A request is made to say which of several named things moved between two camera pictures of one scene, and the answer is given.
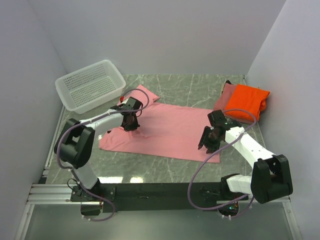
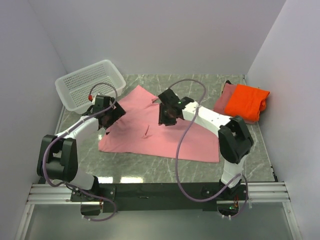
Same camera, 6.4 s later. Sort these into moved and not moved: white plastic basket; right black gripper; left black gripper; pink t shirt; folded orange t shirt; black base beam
Moved: right black gripper; left black gripper
Not moved: pink t shirt; folded orange t shirt; black base beam; white plastic basket
